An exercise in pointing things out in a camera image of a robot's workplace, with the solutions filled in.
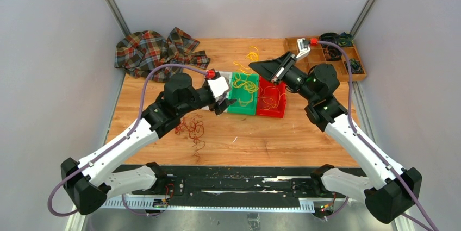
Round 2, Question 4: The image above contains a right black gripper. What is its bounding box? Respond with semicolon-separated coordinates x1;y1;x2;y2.
248;51;316;103

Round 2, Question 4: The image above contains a yellow cable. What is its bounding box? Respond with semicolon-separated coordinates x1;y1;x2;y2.
230;46;261;108
257;85;287;111

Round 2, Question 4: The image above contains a coloured cable pile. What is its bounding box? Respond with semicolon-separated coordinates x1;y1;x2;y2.
173;113;207;158

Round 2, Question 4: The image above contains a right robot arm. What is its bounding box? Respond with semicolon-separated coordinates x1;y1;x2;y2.
248;51;422;224

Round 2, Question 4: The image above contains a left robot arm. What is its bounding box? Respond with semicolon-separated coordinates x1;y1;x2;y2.
61;70;235;215

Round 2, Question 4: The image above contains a red plastic bin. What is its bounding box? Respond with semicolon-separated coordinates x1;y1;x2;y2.
256;76;286;118

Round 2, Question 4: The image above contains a green plastic bin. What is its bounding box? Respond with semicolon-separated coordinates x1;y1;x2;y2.
228;72;259;116

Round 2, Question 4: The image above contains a white plastic bin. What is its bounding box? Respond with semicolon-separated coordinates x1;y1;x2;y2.
203;71;236;113

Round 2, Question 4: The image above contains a wooden compartment tray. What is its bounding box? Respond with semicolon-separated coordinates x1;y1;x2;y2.
283;35;367;85

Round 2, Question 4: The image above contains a dark coil middle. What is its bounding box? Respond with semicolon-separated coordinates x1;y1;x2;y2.
323;45;342;61

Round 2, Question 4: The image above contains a black coil top left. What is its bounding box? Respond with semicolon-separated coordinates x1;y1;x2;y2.
319;32;340;45

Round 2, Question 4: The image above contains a green coil top right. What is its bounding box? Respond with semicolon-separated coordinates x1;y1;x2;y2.
337;32;354;48

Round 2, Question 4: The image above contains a green coil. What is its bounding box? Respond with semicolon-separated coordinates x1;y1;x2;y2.
344;58;365;74
337;32;354;48

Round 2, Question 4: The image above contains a green coil lower right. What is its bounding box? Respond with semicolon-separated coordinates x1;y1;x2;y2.
344;58;365;74

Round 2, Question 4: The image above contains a plaid cloth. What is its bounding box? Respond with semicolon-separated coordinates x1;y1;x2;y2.
114;27;211;78

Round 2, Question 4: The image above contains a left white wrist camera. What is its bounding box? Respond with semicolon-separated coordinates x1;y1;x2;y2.
205;76;231;100

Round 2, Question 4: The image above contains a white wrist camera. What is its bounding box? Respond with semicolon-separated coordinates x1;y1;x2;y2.
205;76;231;100
296;38;311;61

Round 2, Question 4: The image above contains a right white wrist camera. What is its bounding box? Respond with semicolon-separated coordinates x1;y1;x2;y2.
296;38;311;61

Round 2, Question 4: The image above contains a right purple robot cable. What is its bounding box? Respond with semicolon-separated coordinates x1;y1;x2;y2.
310;38;440;231

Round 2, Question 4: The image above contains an aluminium frame rail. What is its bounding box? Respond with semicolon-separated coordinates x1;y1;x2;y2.
65;171;415;231

